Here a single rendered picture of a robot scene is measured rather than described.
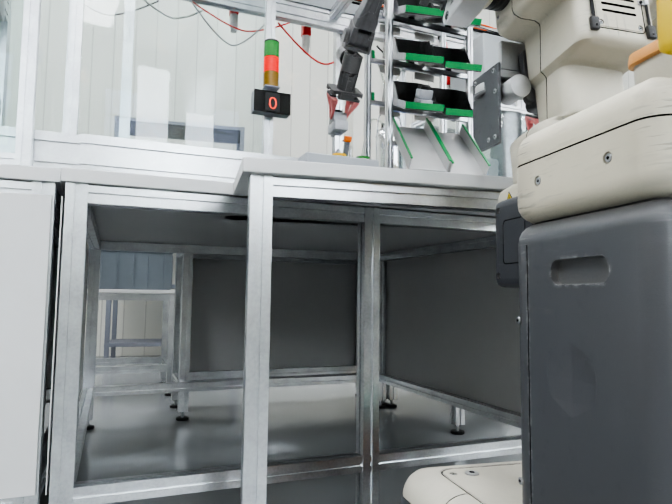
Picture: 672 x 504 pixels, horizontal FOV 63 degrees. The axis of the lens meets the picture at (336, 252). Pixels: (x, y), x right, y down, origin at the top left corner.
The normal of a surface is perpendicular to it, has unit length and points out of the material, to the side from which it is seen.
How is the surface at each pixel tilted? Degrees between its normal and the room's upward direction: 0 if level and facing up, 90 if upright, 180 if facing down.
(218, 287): 90
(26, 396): 90
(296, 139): 90
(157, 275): 90
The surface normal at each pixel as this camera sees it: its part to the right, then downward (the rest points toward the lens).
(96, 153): 0.38, -0.07
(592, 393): -0.98, -0.06
